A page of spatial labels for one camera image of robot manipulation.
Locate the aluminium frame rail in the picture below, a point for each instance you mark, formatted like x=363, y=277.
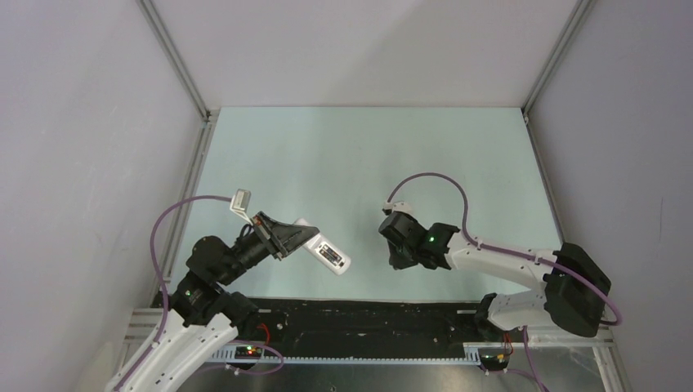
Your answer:
x=577, y=18
x=202, y=139

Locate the white remote control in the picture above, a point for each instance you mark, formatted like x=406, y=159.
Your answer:
x=313, y=245

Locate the controller board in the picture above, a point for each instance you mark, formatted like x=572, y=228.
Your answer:
x=248, y=352
x=493, y=363

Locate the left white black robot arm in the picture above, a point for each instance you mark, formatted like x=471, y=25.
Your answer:
x=201, y=316

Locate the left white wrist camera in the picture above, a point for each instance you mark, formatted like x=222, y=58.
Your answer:
x=239, y=205

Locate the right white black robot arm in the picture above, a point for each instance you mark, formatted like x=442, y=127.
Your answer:
x=563, y=288

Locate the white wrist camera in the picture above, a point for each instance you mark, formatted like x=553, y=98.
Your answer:
x=401, y=206
x=239, y=205

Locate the left aluminium frame rail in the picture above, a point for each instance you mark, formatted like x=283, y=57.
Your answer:
x=202, y=139

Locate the right aluminium frame rail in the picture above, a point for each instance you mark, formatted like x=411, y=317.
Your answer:
x=577, y=18

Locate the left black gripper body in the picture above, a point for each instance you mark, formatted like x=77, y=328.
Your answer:
x=250, y=250

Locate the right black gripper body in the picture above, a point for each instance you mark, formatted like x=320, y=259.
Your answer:
x=402, y=257

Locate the right controller board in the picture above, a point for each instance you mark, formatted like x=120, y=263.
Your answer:
x=493, y=363

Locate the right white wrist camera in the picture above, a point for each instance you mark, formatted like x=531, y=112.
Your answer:
x=401, y=206

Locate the left controller board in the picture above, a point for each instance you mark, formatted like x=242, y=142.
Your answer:
x=248, y=352

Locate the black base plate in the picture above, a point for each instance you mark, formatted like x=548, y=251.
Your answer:
x=372, y=329

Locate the grey slotted cable duct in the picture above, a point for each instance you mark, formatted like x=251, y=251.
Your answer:
x=230, y=354

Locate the AAA battery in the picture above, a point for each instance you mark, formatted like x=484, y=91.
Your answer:
x=332, y=256

